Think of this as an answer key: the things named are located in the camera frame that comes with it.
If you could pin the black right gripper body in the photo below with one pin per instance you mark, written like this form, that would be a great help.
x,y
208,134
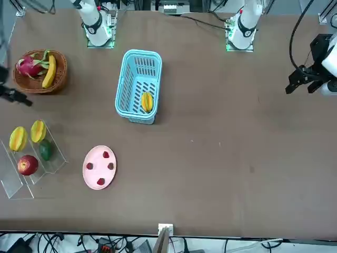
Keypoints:
x,y
3,76

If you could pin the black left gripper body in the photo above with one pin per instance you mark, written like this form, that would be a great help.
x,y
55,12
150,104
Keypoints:
x,y
318,69

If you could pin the yellow star fruit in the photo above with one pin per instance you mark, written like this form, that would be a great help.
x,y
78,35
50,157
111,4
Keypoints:
x,y
147,102
18,139
38,131

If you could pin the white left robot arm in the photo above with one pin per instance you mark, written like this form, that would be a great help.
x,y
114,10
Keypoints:
x,y
245,29

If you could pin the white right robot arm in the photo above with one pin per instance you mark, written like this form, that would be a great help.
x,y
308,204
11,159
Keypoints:
x,y
92,26

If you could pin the brown wicker basket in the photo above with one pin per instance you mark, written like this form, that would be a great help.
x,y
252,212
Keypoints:
x,y
60,79

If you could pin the clear acrylic display stand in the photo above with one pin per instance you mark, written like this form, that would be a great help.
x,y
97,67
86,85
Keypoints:
x,y
15,189

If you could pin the blue plastic basket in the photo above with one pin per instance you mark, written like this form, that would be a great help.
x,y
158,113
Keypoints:
x,y
123,79

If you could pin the pink dragon fruit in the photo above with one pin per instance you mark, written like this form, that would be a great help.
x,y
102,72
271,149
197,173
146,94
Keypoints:
x,y
27,66

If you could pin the yellow banana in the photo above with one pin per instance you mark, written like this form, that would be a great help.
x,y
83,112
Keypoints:
x,y
50,76

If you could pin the green avocado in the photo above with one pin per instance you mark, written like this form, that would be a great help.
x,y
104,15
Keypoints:
x,y
45,150

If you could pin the red apple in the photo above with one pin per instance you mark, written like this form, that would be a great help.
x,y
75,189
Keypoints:
x,y
27,165

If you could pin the red strawberry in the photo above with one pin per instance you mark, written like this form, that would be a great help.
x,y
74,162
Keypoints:
x,y
101,181
106,154
110,165
90,166

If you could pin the pink plate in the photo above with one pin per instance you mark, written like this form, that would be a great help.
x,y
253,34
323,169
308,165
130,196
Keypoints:
x,y
98,168

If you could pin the black power adapter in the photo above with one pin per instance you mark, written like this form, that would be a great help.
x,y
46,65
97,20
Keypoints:
x,y
19,245

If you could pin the black orange device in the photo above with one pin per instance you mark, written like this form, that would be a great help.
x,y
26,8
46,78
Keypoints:
x,y
106,247

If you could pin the grey pedal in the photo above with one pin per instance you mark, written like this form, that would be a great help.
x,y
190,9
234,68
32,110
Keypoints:
x,y
144,247

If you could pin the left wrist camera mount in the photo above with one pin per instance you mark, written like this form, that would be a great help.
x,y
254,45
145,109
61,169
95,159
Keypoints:
x,y
319,47

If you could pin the aluminium frame rail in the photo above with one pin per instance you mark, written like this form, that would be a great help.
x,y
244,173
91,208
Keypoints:
x,y
323,15
21,11

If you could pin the grey metal bracket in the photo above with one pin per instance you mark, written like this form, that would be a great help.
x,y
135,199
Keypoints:
x,y
169,8

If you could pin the metal camera support post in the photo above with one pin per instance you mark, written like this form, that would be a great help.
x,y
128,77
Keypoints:
x,y
165,229

